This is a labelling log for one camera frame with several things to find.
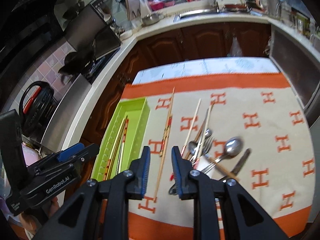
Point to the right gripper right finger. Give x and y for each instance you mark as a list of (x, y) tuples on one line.
[(222, 210)]

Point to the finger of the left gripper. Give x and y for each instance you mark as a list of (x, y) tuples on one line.
[(67, 153), (84, 155)]

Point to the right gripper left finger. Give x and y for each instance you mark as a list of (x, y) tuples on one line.
[(100, 208)]

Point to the brown wooden chopstick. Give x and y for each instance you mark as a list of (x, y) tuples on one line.
[(114, 151)]

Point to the dark handled ladle spoon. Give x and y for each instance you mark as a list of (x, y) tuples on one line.
[(237, 164)]

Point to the white ceramic spoon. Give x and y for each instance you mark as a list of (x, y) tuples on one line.
[(204, 165)]

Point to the long bamboo chopstick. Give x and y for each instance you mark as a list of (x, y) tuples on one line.
[(164, 145)]

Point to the large steel spoon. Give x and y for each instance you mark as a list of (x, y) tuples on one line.
[(233, 142)]

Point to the steel fork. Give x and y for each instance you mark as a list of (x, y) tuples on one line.
[(194, 148)]

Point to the small steel spoon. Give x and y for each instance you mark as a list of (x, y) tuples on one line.
[(207, 134)]

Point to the steel metal chopstick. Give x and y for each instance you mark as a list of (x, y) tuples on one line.
[(120, 157)]

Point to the person left hand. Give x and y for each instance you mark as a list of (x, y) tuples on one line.
[(31, 224)]

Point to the green plastic utensil tray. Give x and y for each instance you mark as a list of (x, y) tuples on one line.
[(137, 111)]

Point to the black red air fryer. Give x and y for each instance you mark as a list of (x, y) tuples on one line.
[(36, 113)]

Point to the orange beige H-pattern cloth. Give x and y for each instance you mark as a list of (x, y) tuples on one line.
[(263, 110)]

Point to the black wok pan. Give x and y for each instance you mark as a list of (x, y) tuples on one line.
[(76, 62)]

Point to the steel range hood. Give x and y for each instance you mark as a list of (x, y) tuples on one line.
[(89, 31)]

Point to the steel pot on counter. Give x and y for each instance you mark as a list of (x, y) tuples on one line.
[(152, 18)]

